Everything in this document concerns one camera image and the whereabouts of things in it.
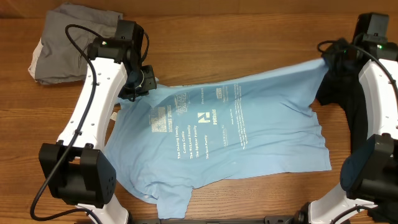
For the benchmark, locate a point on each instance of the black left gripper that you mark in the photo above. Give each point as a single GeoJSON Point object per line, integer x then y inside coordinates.
{"type": "Point", "coordinates": [150, 83]}

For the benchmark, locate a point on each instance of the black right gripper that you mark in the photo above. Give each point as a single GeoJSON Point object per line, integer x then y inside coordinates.
{"type": "Point", "coordinates": [328, 58]}

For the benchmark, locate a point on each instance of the light blue printed t-shirt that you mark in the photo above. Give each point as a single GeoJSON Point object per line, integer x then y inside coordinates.
{"type": "Point", "coordinates": [180, 138]}

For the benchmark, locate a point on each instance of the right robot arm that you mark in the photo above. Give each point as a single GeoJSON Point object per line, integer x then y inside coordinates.
{"type": "Point", "coordinates": [372, 44]}

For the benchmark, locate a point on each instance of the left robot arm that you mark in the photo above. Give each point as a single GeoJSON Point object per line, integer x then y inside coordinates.
{"type": "Point", "coordinates": [75, 167]}

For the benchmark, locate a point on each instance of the black garment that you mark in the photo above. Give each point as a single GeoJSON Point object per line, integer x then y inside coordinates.
{"type": "Point", "coordinates": [368, 177]}

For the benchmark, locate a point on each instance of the folded grey shorts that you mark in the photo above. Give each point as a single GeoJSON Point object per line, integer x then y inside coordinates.
{"type": "Point", "coordinates": [55, 59]}

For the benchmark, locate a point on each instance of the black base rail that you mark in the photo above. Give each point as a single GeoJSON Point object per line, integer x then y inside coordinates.
{"type": "Point", "coordinates": [266, 220]}

